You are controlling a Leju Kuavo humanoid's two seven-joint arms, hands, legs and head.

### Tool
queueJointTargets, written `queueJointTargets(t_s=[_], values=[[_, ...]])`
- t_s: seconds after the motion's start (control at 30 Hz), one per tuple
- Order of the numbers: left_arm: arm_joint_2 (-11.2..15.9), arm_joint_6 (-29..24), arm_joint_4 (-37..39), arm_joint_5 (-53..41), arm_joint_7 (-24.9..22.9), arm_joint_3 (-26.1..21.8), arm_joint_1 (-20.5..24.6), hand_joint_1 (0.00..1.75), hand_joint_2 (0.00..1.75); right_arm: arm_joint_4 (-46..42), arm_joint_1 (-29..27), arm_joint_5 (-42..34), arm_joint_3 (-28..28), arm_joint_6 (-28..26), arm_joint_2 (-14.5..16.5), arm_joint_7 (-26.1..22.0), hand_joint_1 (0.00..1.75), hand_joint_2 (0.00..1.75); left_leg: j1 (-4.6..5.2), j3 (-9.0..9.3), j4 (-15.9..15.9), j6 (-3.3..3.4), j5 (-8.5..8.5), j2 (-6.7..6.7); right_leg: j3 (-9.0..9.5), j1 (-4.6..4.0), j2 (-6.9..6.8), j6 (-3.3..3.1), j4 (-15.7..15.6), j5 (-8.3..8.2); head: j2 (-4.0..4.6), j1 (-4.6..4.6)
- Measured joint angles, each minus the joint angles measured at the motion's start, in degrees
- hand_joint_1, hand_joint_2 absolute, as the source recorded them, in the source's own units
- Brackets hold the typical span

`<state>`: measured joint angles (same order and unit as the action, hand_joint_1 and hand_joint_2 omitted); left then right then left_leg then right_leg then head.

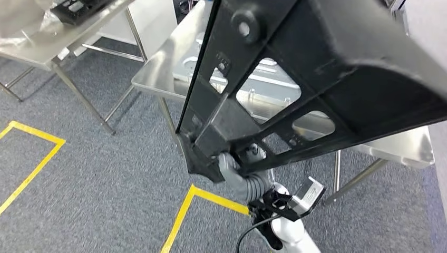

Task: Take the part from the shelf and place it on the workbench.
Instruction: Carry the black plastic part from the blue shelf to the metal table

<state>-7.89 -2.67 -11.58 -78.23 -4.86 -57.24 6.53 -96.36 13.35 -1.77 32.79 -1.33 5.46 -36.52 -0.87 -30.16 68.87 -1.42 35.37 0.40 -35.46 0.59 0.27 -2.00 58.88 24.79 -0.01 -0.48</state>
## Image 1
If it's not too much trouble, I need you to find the black plastic plate bracket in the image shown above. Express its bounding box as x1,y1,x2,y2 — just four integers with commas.
176,0,447,184

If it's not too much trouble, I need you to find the steel workbench table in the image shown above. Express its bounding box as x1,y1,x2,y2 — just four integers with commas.
131,0,436,207

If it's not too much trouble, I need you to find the black part on table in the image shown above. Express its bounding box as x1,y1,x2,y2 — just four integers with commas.
50,0,116,26

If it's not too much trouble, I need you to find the steel fixture tray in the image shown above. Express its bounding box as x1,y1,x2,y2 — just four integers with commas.
172,31,304,123

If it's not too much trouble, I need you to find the steel table with clutter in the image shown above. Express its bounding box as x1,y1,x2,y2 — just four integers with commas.
0,0,149,136

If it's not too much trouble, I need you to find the clear plastic bag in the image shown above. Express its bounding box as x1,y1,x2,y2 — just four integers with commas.
0,0,67,48

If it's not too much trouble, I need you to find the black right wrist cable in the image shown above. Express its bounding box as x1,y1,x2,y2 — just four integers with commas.
235,213,282,253

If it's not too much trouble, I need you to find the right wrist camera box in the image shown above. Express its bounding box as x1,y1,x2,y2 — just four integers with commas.
249,176,328,223

